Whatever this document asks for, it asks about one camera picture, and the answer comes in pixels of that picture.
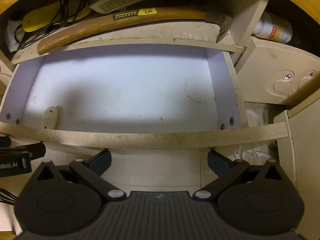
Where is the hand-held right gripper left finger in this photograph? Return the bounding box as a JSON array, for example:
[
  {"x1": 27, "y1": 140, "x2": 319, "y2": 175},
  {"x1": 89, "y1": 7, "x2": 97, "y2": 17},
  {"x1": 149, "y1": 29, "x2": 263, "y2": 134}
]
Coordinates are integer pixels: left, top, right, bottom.
[{"x1": 30, "y1": 149, "x2": 127, "y2": 202}]

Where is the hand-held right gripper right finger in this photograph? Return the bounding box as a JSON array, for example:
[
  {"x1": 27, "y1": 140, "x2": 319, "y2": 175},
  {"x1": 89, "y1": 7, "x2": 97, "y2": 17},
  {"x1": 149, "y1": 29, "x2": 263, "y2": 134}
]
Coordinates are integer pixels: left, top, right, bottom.
[{"x1": 192, "y1": 150, "x2": 288, "y2": 201}]

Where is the cream drawer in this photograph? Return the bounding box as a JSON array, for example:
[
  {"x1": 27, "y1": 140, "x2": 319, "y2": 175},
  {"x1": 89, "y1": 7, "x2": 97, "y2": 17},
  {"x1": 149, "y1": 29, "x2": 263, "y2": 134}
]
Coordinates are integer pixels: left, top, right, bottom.
[{"x1": 0, "y1": 42, "x2": 289, "y2": 150}]

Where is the cream side cabinet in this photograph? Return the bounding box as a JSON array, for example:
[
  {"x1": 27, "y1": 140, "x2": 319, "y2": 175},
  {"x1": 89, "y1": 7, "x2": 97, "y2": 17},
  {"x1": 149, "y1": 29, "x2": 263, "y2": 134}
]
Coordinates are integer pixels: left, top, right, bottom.
[{"x1": 274, "y1": 102, "x2": 320, "y2": 233}]

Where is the cream cabinet door with screws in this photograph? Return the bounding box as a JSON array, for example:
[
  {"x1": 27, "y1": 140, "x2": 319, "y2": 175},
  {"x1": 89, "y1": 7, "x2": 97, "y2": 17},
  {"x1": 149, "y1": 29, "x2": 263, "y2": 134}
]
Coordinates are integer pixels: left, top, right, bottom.
[{"x1": 235, "y1": 36, "x2": 320, "y2": 105}]

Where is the yellow plastic device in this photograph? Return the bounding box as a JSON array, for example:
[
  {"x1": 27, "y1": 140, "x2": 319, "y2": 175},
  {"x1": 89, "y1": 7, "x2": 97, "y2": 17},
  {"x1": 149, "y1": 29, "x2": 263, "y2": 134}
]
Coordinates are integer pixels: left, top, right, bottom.
[{"x1": 21, "y1": 0, "x2": 92, "y2": 33}]

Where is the white bottle with red label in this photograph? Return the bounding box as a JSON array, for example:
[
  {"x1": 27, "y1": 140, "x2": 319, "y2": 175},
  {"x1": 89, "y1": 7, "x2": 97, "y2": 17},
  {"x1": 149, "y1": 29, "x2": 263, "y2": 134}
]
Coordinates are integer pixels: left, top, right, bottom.
[{"x1": 251, "y1": 11, "x2": 293, "y2": 43}]

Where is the cream desk with wooden trim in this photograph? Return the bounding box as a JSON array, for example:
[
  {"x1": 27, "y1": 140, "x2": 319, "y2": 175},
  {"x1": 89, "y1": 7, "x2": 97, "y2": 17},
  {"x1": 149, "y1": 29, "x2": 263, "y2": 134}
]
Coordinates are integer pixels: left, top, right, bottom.
[{"x1": 0, "y1": 0, "x2": 320, "y2": 100}]

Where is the black wire bundle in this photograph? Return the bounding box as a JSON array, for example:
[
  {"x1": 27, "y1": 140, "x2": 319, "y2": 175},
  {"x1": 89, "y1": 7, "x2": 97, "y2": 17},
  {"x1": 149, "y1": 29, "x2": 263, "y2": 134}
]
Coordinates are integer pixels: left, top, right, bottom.
[{"x1": 0, "y1": 187, "x2": 19, "y2": 204}]

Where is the small white plastic bracket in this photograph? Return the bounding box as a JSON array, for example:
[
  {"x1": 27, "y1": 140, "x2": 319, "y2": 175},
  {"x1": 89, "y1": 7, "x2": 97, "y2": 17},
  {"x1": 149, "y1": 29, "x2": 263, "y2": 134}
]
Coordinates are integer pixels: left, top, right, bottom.
[{"x1": 41, "y1": 106, "x2": 58, "y2": 129}]

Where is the wooden handle hammer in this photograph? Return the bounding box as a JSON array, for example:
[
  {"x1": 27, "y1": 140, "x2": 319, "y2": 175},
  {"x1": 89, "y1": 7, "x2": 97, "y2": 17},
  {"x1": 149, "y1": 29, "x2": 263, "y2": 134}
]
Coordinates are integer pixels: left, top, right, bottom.
[{"x1": 37, "y1": 7, "x2": 232, "y2": 55}]

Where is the black cable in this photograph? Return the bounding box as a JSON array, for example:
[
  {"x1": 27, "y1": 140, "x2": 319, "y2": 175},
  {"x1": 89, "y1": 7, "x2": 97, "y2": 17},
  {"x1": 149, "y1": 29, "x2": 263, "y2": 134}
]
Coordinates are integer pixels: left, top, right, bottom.
[{"x1": 14, "y1": 0, "x2": 93, "y2": 49}]

